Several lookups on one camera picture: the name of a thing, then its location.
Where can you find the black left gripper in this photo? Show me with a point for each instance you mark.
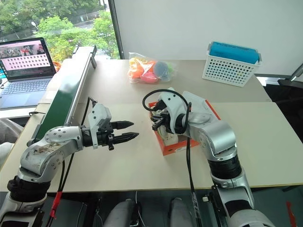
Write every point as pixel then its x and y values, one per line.
pixel 104 138

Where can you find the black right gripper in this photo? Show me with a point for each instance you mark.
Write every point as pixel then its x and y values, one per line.
pixel 165 117

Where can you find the white sneaker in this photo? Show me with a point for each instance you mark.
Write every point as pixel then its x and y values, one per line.
pixel 169 138

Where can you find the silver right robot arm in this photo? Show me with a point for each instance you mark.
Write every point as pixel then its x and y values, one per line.
pixel 217 137

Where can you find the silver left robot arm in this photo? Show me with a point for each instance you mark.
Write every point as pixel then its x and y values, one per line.
pixel 47 151

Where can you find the orange cardboard box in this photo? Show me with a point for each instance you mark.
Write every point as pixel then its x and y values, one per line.
pixel 180 147

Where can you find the green conveyor belt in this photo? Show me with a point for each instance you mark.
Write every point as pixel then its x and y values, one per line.
pixel 61 99

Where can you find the blue item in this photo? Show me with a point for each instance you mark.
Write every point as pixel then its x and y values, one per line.
pixel 234 53

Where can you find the pink toy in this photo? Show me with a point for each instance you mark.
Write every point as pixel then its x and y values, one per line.
pixel 149 78

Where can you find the clear plastic bag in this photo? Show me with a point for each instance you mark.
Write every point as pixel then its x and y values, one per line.
pixel 151 71

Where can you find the blue round toy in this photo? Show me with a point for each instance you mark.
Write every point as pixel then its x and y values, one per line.
pixel 161 68

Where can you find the orange toy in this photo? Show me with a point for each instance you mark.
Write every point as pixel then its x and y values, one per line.
pixel 137 69

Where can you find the grey rounded shape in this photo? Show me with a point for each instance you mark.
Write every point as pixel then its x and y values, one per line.
pixel 181 212
pixel 119 212

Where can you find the white perforated plastic basket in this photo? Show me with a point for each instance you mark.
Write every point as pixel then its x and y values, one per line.
pixel 227 71

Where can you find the open laptop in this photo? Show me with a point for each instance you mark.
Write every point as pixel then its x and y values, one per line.
pixel 23 89

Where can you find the grey white fabric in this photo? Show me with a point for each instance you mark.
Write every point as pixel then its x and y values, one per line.
pixel 8 137

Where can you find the black stand base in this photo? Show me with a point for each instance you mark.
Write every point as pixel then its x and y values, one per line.
pixel 291 83

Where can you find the silver metal pole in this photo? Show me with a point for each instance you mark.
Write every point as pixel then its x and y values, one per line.
pixel 297 72

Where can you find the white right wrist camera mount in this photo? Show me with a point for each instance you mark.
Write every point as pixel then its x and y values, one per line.
pixel 172 101

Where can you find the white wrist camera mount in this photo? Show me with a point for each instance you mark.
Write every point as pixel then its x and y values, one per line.
pixel 99 116
pixel 172 101

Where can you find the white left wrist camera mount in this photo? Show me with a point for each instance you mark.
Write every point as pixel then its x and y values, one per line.
pixel 99 116

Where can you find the dark window frame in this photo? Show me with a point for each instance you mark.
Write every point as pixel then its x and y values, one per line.
pixel 116 28

